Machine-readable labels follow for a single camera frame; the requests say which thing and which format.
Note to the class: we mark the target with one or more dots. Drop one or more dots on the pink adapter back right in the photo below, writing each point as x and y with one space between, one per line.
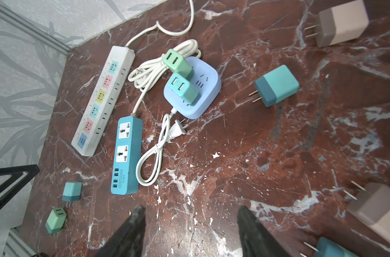
340 23

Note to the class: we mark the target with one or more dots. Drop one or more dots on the light blue square power socket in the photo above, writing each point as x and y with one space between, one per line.
208 83

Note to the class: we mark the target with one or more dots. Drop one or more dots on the teal adapter left near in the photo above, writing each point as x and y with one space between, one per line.
72 191

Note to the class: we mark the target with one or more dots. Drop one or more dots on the teal power strip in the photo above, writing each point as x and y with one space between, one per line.
127 155

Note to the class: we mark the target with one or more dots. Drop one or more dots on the white long power strip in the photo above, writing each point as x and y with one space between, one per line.
102 102

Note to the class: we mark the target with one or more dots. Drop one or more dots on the teal adapter front right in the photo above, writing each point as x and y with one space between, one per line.
328 248

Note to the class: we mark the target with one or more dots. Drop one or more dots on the light green usb adapter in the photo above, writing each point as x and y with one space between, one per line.
177 63

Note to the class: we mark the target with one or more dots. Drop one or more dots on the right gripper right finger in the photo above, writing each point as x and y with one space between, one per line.
256 240

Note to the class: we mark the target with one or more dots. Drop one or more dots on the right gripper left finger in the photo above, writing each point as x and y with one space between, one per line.
127 241

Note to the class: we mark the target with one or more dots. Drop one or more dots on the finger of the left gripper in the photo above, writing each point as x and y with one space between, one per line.
17 178

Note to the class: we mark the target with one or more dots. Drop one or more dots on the teal green usb adapter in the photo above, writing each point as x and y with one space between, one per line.
183 88

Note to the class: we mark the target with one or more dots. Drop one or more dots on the teal adapter back right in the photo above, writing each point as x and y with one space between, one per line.
275 86

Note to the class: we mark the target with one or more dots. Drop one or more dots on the pink adapter near right gripper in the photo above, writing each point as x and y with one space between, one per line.
371 206

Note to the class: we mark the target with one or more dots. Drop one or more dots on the green adapter left front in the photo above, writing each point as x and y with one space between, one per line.
56 220

